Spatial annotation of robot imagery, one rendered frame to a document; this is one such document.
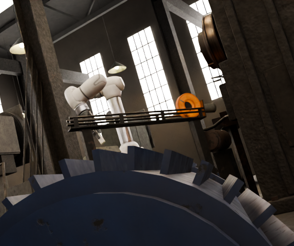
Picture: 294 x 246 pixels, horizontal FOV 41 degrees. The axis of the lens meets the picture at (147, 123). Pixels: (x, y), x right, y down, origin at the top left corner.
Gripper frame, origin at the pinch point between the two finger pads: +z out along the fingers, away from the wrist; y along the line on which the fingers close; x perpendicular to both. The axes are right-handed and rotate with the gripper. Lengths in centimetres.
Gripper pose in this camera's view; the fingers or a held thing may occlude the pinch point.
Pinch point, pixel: (100, 138)
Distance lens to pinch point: 248.0
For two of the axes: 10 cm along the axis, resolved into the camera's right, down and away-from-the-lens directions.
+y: 5.0, 0.1, 8.7
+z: 5.4, 7.8, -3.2
